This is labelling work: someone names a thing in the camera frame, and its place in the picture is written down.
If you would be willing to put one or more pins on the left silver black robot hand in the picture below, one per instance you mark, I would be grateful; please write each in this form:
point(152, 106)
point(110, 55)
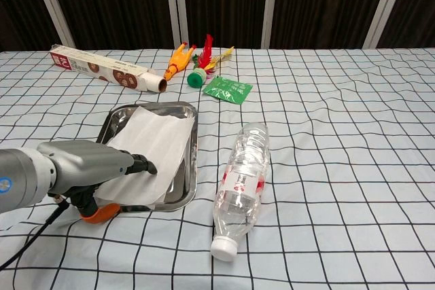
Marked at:
point(88, 164)

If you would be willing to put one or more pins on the white translucent sheet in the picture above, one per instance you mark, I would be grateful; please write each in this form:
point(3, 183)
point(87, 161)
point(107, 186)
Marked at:
point(153, 147)

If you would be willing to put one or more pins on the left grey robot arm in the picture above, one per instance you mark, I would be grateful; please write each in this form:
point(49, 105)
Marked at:
point(20, 178)

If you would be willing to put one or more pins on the stainless steel rectangular tray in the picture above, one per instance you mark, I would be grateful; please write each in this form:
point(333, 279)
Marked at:
point(178, 196)

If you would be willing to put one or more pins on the clear plastic water bottle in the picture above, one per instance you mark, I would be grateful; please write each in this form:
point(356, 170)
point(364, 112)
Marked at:
point(244, 174)

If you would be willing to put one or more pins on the long baking paper box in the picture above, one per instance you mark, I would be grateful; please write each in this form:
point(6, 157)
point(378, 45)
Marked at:
point(91, 66)

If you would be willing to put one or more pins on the white paper roll cardboard core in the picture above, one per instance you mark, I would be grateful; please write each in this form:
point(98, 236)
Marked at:
point(154, 83)

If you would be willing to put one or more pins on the yellow rubber chicken toy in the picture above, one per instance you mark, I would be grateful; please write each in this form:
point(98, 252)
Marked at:
point(178, 60)

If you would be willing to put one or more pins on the feather shuttlecock with green base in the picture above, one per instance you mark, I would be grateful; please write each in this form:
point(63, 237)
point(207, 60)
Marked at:
point(197, 78)

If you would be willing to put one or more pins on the green foil packet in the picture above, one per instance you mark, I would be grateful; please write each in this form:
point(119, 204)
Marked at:
point(227, 89)

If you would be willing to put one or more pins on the blue checked tablecloth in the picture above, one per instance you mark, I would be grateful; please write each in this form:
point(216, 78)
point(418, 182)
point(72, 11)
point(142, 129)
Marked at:
point(340, 167)

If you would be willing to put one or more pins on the white partition frame post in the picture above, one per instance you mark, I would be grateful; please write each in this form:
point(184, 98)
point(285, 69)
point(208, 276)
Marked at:
point(175, 4)
point(272, 4)
point(51, 1)
point(382, 4)

